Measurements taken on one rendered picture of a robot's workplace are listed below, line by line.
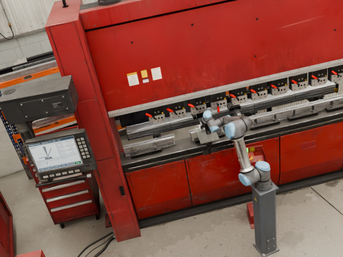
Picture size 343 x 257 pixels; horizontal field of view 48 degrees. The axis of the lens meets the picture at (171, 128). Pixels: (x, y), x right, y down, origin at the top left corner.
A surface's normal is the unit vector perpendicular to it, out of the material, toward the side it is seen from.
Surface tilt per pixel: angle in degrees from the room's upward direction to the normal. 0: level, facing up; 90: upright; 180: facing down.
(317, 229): 0
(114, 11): 90
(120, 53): 90
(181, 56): 90
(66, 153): 90
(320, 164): 103
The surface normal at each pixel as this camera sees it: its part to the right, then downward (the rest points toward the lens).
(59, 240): -0.16, -0.84
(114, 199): 0.18, 0.50
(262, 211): -0.39, 0.54
